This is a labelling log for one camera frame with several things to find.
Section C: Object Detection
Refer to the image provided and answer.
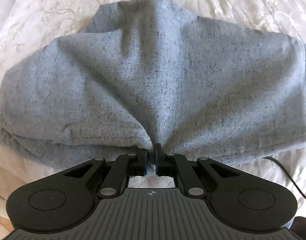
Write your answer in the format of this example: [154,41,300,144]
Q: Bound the light blue speckled pants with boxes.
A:
[0,0,306,169]

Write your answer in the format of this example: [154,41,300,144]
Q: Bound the black cable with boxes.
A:
[262,155,306,204]

